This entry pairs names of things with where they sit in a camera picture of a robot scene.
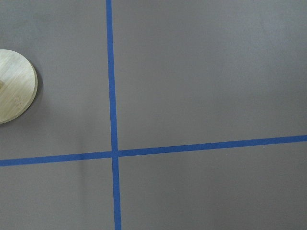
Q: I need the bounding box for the wooden cup tree stand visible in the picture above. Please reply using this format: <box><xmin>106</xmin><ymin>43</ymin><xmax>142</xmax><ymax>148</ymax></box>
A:
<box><xmin>0</xmin><ymin>49</ymin><xmax>38</xmax><ymax>124</ymax></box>

